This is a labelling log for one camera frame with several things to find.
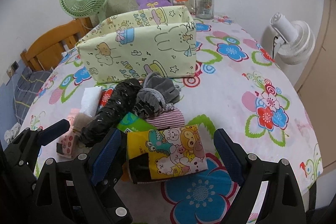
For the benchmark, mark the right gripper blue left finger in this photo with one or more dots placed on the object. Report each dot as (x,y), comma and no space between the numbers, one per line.
(105,156)

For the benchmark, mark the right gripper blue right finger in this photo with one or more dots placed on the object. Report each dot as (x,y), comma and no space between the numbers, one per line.
(232,155)

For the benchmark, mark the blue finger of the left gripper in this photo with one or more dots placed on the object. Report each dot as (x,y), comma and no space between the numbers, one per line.
(54,131)

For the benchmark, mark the pink wet wipes pack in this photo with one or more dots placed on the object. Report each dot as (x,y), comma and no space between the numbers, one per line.
(66,143)

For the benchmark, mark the beige stockings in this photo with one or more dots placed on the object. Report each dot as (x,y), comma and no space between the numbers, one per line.
(79,122)

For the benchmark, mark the green tissue pack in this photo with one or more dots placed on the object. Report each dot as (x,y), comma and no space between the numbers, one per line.
(132,123)

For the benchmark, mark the white cloth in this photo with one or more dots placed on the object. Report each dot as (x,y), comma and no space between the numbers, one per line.
(90,100)

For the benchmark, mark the yellow cartoon tissue pack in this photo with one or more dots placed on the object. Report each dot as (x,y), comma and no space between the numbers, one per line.
(157,155)

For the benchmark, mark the black roll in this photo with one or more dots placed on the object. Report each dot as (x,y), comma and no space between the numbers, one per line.
(120,103)

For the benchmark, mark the grey drawstring pouch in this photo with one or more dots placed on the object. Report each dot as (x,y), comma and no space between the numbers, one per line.
(157,95)

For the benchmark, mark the grey plaid bedding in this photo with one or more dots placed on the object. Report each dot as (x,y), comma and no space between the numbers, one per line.
(26,90)

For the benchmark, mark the striped pink pouch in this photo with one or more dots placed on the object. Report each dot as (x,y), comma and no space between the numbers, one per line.
(173,118)

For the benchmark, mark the wooden chair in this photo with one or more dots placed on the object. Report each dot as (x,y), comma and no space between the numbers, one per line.
(46,52)

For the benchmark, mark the beige door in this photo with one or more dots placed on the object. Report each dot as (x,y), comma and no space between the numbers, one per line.
(316,87)

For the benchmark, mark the yellow cartoon fabric storage box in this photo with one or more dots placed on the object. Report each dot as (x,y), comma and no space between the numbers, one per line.
(134,44)

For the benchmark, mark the white standing fan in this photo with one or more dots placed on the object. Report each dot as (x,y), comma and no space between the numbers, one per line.
(294,41)

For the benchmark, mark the glass mason jar mug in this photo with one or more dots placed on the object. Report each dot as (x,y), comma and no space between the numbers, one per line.
(204,9)

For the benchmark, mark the cotton swab container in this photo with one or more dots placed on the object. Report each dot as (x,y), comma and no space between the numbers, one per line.
(175,4)

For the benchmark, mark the wall power outlet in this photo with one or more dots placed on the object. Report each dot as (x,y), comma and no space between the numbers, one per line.
(12,69)

